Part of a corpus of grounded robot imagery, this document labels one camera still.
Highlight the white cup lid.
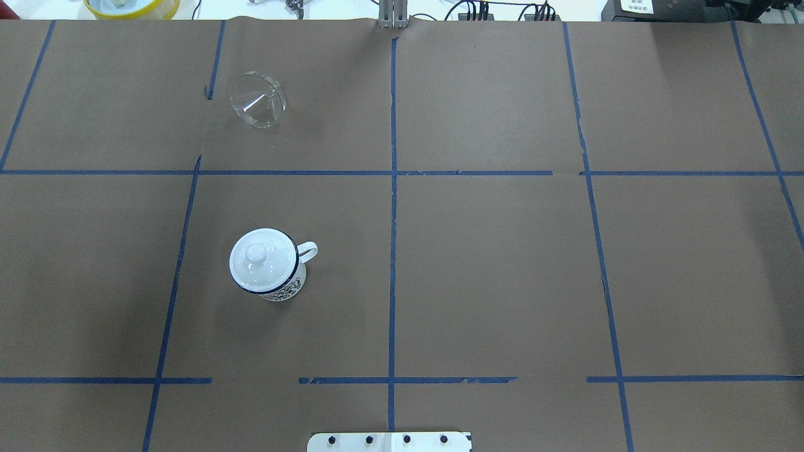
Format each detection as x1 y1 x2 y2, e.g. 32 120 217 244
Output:
229 228 300 294

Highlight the white enamel cup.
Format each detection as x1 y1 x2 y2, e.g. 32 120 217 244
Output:
231 241 318 303

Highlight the yellow tape roll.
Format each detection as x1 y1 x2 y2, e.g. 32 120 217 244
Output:
83 1 181 20

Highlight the aluminium frame post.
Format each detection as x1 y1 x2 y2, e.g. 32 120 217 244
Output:
376 0 410 29

